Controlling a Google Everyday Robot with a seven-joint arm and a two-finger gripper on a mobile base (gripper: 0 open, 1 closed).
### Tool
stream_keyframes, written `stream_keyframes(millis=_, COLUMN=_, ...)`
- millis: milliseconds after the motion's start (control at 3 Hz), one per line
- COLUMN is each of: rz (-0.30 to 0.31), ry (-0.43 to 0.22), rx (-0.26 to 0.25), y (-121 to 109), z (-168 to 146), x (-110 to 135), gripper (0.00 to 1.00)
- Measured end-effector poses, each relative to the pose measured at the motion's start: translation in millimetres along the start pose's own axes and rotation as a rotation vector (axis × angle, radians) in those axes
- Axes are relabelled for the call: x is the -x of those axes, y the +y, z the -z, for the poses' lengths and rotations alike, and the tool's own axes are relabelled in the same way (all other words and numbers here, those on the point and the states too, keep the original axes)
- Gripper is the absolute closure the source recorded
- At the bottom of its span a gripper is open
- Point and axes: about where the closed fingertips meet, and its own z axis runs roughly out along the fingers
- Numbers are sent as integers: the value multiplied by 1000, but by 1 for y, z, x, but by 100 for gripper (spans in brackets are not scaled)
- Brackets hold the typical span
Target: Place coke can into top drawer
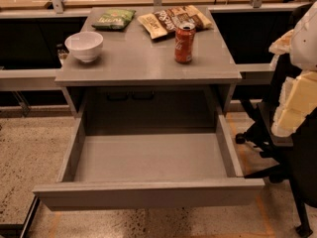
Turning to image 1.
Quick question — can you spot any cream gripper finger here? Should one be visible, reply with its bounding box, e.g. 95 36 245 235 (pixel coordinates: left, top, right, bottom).
268 30 293 55
271 70 317 137

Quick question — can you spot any red coke can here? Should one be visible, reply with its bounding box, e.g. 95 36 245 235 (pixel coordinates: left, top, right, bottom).
174 22 196 63

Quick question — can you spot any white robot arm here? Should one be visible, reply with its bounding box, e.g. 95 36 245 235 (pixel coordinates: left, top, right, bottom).
268 2 317 137

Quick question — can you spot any open grey top drawer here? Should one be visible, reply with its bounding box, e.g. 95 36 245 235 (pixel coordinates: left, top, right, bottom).
34 115 264 211

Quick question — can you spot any black office chair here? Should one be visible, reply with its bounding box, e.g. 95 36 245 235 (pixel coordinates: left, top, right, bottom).
235 2 317 238

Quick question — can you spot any brown and white chip bag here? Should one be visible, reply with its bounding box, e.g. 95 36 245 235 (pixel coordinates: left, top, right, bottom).
138 5 213 40

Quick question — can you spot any grey cabinet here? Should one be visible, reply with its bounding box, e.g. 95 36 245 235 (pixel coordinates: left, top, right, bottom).
55 21 241 136

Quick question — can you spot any green chip bag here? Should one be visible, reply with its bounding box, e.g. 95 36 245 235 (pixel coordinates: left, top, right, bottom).
92 9 136 31

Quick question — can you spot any white bowl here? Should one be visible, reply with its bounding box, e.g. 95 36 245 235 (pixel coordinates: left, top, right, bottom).
64 32 104 62

